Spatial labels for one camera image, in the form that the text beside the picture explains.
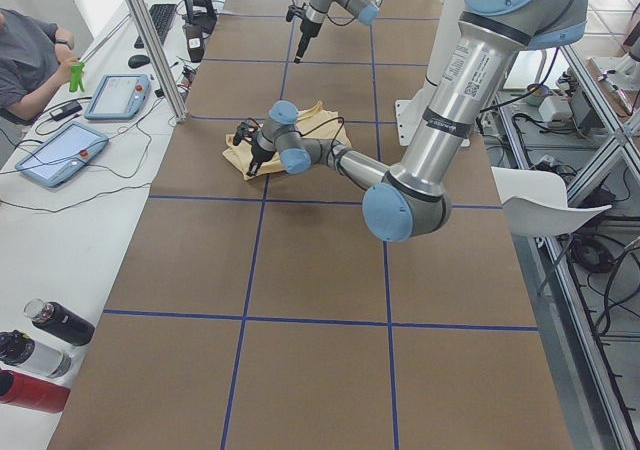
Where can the aluminium frame post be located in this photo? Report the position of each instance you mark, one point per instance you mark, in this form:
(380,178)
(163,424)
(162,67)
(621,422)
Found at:
(146,29)

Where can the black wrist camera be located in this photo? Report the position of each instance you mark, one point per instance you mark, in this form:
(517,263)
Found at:
(245,132)
(295,11)

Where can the black keyboard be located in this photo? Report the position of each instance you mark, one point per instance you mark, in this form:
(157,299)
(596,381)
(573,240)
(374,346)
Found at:
(162,15)

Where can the black computer mouse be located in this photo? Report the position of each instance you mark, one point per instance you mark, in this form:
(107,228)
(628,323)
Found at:
(137,61)

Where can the red water bottle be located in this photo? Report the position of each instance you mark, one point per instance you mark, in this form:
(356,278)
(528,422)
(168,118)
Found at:
(28,392)

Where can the clear steel water bottle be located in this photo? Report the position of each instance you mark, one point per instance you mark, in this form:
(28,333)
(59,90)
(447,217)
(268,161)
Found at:
(21,351)

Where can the white plastic chair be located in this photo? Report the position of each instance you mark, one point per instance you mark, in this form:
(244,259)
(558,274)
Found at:
(536,203)

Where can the beige long-sleeve printed shirt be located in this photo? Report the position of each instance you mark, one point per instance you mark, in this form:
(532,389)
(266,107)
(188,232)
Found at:
(299,139)

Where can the seated person grey shirt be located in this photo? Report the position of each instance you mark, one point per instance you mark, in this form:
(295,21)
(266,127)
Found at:
(36,60)

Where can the near teach pendant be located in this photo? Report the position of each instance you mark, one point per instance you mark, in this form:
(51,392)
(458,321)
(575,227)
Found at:
(63,155)

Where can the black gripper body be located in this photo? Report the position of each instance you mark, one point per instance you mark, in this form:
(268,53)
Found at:
(305,33)
(259,156)

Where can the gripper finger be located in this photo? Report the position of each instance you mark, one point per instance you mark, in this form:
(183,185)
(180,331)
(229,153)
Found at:
(253,170)
(301,50)

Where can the far teach pendant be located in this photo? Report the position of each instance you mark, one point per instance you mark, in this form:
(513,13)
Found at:
(118,97)

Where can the black water bottle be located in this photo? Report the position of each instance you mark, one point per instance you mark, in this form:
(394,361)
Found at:
(55,319)

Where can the teach pendant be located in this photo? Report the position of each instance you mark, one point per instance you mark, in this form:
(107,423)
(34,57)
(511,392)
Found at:
(118,97)
(63,155)

